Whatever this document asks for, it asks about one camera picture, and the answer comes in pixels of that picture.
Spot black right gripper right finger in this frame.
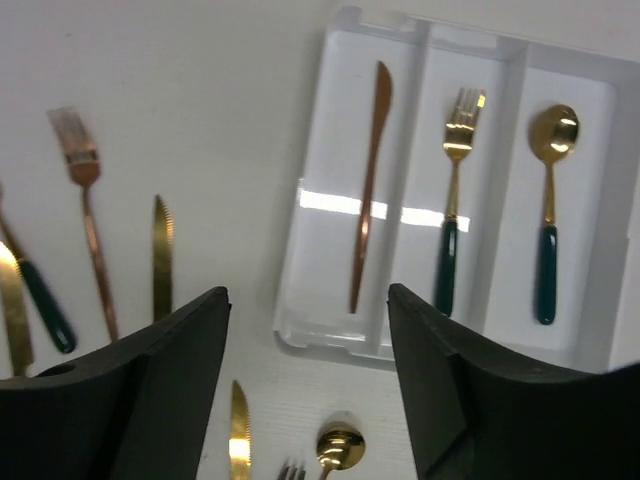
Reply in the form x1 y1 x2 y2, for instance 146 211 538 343
388 283 639 479

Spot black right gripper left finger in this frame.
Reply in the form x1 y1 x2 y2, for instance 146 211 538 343
1 286 231 479

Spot gold spoon green handle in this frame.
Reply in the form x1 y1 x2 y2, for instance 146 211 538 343
529 104 580 326
316 422 366 480

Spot gold fork green handle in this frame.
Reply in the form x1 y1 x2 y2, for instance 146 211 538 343
435 88 486 316
1 213 77 354

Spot copper knife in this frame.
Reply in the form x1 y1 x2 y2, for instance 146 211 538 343
349 61 393 314

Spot dark copper fork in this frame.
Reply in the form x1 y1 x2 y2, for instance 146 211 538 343
277 462 306 480

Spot white divided cutlery tray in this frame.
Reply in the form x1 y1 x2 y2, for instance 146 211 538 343
273 5 639 372

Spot gold knife green handle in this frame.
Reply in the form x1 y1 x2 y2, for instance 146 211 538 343
1 243 34 377
152 194 174 322
228 380 252 480

